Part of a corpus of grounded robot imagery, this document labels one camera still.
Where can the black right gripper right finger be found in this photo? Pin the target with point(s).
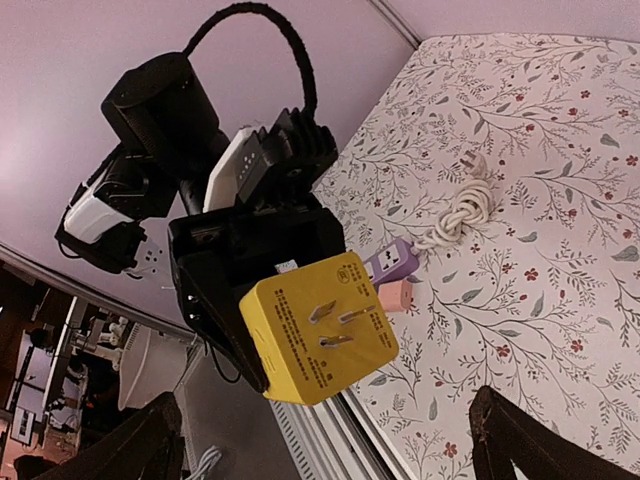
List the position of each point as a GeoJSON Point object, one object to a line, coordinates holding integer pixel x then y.
{"type": "Point", "coordinates": [507, 440]}

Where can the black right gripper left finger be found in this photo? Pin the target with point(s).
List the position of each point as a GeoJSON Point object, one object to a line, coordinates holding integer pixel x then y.
{"type": "Point", "coordinates": [149, 445]}

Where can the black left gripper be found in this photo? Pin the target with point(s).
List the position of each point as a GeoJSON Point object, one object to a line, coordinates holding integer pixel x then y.
{"type": "Point", "coordinates": [217, 257]}

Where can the yellow cube plug adapter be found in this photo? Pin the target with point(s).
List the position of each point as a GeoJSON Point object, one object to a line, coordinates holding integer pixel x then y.
{"type": "Point", "coordinates": [318, 329]}

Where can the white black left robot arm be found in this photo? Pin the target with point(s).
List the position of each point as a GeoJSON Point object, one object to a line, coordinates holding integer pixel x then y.
{"type": "Point", "coordinates": [169, 142]}

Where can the white plastic basin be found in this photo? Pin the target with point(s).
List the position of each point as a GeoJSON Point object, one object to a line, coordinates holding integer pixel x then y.
{"type": "Point", "coordinates": [152, 363]}

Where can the floral table mat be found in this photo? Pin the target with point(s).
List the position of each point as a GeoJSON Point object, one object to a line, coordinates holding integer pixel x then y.
{"type": "Point", "coordinates": [542, 301]}

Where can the pink cube adapter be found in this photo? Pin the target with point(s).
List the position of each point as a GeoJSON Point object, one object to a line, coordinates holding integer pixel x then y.
{"type": "Point", "coordinates": [395, 296]}

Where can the purple power strip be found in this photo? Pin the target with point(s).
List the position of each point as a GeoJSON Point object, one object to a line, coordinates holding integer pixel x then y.
{"type": "Point", "coordinates": [394, 262]}

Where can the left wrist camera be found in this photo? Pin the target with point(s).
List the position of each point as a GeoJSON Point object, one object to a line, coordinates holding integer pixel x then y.
{"type": "Point", "coordinates": [265, 167]}

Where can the aluminium front rail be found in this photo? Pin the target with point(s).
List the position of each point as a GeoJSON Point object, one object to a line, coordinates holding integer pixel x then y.
{"type": "Point", "coordinates": [338, 439]}

